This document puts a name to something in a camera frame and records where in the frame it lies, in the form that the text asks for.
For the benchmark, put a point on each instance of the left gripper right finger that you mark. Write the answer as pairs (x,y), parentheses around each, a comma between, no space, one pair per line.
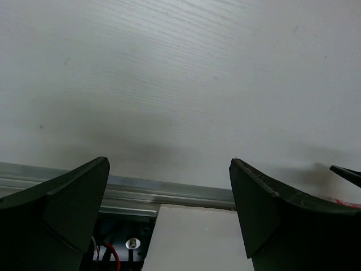
(284,228)

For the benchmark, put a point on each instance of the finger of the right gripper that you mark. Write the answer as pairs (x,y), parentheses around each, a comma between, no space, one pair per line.
(350,175)

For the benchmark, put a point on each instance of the clear bottle red label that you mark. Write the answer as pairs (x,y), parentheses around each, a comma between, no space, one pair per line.
(343,203)

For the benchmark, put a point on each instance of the aluminium table rail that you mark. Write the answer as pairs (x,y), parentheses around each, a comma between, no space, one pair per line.
(125,196)

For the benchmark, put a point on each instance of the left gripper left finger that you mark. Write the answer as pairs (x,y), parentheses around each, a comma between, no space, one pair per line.
(49,226)

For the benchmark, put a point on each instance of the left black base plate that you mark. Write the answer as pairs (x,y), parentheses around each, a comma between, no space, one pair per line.
(119,242)

